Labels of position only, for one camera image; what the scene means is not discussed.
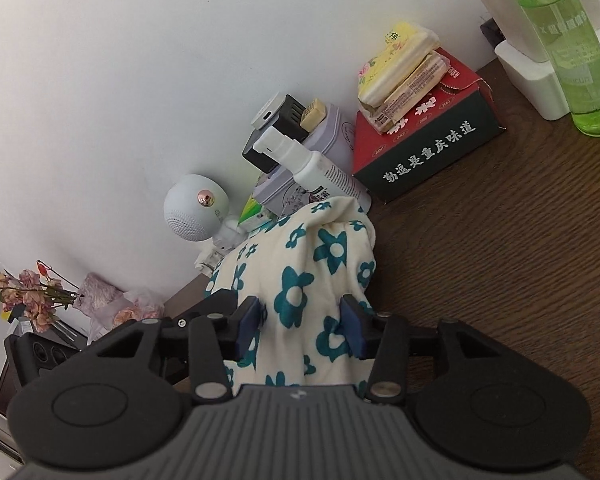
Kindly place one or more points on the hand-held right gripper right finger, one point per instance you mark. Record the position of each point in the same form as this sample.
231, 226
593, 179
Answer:
354, 331

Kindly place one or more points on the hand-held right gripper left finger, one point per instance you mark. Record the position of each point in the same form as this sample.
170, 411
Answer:
250, 329

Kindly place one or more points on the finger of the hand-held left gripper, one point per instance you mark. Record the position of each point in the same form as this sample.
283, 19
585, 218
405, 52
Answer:
225, 300

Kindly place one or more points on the cream teal flower garment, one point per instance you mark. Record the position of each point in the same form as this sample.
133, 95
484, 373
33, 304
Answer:
300, 260

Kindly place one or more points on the dried pink flowers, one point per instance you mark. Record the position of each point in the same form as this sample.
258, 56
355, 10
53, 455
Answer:
30, 300

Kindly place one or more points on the wrapped flower vase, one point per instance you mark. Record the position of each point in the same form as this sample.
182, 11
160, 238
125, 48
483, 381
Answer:
97, 292

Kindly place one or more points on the green white small box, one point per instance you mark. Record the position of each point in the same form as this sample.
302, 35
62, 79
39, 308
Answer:
250, 210

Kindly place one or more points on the white robot speaker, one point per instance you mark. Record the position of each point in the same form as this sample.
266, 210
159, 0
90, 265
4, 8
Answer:
190, 210

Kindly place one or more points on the black small device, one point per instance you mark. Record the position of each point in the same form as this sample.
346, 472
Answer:
267, 152

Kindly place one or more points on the white spray bottle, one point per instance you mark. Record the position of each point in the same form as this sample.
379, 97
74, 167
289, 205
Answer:
325, 175

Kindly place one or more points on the red and black box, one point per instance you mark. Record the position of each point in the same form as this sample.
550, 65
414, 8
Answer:
430, 160

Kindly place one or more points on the lavender printed tin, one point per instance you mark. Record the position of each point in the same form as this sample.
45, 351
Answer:
335, 130

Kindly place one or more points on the cream small bar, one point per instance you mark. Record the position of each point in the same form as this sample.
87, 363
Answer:
314, 115

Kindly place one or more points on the tan wrapped packet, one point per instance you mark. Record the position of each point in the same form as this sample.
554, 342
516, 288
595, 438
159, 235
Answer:
410, 95

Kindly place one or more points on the white power strip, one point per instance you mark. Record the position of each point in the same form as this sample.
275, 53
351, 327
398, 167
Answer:
535, 85

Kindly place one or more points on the green spray bottle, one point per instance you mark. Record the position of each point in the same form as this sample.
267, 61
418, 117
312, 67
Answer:
570, 50

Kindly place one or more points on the beige charger plug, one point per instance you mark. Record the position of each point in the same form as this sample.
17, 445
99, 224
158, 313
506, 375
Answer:
500, 5

